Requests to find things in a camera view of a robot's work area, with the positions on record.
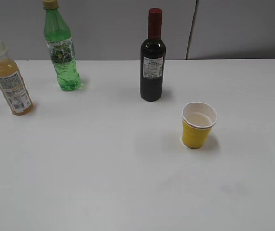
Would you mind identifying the orange juice bottle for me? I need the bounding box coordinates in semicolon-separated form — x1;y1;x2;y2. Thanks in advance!
0;40;33;116

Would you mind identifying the green plastic soda bottle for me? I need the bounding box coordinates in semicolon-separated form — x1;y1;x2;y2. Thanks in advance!
43;0;81;91

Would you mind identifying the yellow paper cup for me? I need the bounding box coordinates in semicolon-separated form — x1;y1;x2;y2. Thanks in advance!
182;102;218;149

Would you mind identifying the dark red wine bottle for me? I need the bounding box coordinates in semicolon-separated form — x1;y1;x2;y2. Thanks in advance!
140;8;166;102

